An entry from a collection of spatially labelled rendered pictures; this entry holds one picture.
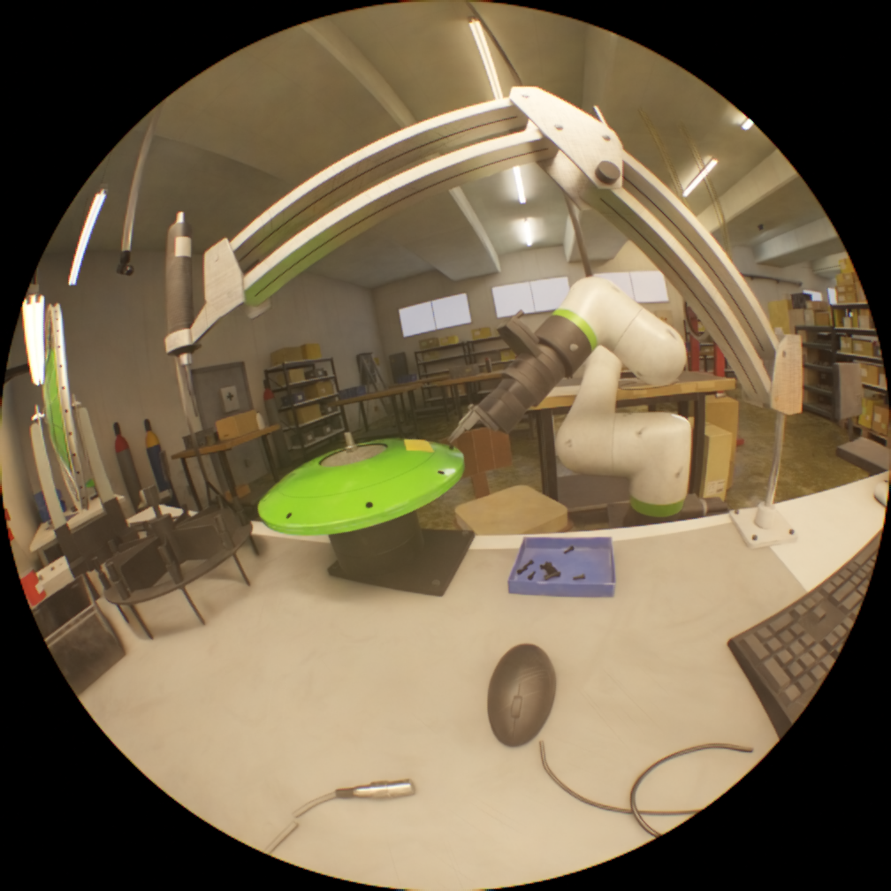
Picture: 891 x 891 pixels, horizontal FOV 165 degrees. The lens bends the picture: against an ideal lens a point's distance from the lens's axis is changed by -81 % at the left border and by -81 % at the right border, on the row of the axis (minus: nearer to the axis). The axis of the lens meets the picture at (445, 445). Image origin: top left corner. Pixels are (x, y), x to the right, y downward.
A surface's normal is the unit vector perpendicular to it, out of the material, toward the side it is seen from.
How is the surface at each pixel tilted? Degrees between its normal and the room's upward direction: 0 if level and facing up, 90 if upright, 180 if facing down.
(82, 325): 90
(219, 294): 90
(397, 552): 90
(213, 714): 0
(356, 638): 0
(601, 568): 0
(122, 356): 90
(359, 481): 17
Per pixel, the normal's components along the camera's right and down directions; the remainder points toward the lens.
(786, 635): -0.16, -0.98
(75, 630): 0.95, -0.04
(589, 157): -0.08, 0.26
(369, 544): 0.22, 0.21
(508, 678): -0.49, -0.84
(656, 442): -0.64, 0.27
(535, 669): 0.16, -0.91
